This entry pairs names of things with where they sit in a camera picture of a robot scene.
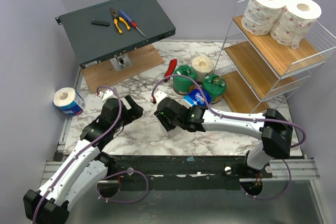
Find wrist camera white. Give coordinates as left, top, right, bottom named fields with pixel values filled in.
left=97, top=89, right=116, bottom=103
left=151, top=90, right=167, bottom=104

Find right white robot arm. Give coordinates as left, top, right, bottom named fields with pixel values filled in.
left=154, top=97, right=293, bottom=178

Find top wooden shelf board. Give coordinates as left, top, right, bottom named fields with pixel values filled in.
left=233, top=16, right=318, bottom=77

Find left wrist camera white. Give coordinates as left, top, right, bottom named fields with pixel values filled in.
left=97, top=89, right=116, bottom=103

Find white wire shelf rack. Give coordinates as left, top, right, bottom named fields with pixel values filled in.
left=215, top=0, right=335, bottom=113

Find dark grey rack chassis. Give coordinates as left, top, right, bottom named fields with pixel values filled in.
left=56, top=0, right=176, bottom=69

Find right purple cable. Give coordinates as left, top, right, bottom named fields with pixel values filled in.
left=151, top=74, right=307, bottom=148

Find floral roll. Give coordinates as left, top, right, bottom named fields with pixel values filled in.
left=270, top=0, right=322, bottom=50
left=241, top=0, right=287, bottom=35

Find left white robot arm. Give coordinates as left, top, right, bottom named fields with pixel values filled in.
left=23, top=95, right=143, bottom=223

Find red utility knife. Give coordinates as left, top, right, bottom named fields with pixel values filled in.
left=164, top=59, right=177, bottom=82

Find blue Tempo tissue roll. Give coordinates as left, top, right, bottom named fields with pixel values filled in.
left=181, top=89, right=211, bottom=108

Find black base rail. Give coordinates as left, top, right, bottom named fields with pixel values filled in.
left=97, top=154, right=272, bottom=196

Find green wrapped roll left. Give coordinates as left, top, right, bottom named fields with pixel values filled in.
left=173, top=65, right=196, bottom=94

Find cream wrapped roll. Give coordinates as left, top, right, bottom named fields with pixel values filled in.
left=191, top=56, right=214, bottom=82

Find bottom wooden shelf board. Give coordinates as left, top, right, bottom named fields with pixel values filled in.
left=222, top=71, right=269, bottom=113

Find blue wrapped roll far left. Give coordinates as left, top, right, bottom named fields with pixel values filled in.
left=53, top=87, right=86, bottom=116

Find green wrapped roll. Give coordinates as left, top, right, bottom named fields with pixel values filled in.
left=173, top=65, right=196, bottom=94
left=202, top=74, right=227, bottom=104

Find green wrapped roll right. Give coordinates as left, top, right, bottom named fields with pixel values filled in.
left=202, top=74, right=227, bottom=104

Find blue red screwdriver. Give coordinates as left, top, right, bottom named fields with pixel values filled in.
left=119, top=9, right=145, bottom=37

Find yellow handled pliers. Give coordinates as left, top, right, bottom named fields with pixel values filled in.
left=110, top=8, right=131, bottom=34

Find wooden shelf board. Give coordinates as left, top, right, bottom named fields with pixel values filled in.
left=224, top=41, right=301, bottom=100
left=233, top=16, right=318, bottom=77
left=222, top=71, right=269, bottom=113

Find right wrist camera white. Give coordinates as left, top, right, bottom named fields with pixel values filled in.
left=151, top=90, right=167, bottom=104

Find middle wooden shelf board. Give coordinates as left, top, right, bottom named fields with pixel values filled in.
left=224, top=41, right=301, bottom=100

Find black bit holder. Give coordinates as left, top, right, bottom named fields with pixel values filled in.
left=91, top=19, right=110, bottom=27

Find floral roll front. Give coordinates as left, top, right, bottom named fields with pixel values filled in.
left=270, top=0, right=322, bottom=50

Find wooden board under chassis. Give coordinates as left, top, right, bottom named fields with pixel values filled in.
left=82, top=45, right=164, bottom=93

